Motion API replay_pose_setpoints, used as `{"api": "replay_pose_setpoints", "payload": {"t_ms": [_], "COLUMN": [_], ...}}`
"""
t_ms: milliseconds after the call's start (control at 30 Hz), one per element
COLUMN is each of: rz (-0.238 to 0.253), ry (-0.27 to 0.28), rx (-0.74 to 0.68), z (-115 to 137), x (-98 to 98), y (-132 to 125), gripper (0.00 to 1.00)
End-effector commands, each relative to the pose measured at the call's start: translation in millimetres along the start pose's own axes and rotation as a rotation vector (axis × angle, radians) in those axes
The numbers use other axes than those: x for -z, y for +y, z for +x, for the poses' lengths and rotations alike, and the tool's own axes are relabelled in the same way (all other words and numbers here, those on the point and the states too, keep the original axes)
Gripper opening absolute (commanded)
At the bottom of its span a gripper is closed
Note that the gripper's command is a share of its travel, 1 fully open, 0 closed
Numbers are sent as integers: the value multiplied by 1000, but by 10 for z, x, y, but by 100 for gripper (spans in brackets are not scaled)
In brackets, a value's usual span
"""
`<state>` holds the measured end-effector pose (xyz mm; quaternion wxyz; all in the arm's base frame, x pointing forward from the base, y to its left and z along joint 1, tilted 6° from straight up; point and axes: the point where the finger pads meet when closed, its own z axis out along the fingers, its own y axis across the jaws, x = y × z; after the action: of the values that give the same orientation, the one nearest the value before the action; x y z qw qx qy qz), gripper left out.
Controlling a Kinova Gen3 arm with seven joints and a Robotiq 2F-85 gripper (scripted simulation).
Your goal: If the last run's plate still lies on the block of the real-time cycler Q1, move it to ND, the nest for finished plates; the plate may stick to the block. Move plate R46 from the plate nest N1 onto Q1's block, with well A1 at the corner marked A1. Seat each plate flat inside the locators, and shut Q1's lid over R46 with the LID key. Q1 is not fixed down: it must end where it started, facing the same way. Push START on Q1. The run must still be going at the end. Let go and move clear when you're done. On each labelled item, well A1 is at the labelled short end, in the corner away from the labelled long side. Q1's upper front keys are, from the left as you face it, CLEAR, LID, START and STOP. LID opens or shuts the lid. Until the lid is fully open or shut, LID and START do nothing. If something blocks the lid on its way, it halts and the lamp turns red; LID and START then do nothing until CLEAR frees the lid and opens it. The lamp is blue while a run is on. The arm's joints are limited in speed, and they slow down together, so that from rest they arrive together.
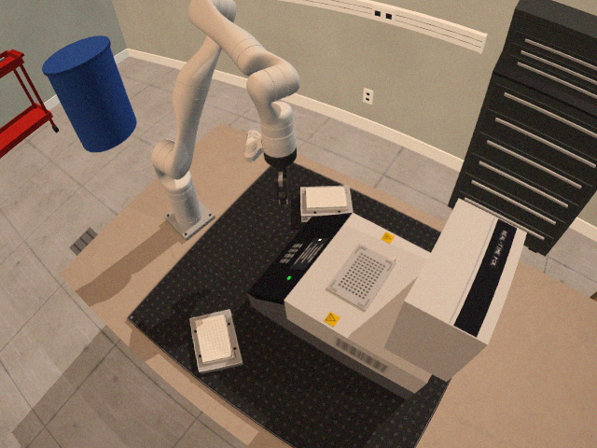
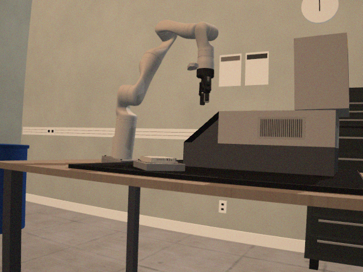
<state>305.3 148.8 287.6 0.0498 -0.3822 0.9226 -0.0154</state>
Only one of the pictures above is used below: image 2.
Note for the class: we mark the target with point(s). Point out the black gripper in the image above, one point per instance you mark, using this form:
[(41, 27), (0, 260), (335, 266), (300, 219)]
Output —
[(206, 74)]

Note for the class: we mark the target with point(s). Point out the grey benchtop machine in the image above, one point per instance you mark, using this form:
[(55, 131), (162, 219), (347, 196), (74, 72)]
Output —
[(300, 141)]

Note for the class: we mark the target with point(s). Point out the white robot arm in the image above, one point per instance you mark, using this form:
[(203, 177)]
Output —
[(167, 30)]

